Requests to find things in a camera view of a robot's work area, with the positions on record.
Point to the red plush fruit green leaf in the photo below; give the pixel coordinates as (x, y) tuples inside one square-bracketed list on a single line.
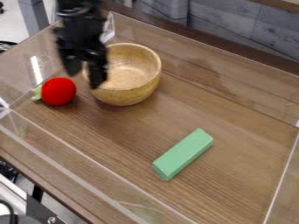
[(56, 91)]

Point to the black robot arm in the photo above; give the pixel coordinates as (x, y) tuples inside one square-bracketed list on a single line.
[(72, 9)]

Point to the clear acrylic corner bracket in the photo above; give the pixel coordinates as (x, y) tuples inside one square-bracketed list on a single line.
[(108, 29)]

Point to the green rectangular block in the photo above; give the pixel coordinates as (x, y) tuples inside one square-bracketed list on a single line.
[(182, 154)]

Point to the black metal base bracket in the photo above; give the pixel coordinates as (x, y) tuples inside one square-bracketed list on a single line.
[(39, 212)]

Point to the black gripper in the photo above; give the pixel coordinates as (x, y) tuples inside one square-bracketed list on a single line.
[(79, 44)]

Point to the clear acrylic tray enclosure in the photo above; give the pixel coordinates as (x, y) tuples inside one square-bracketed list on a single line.
[(88, 152)]

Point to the wooden bowl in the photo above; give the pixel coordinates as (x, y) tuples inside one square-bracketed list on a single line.
[(132, 75)]

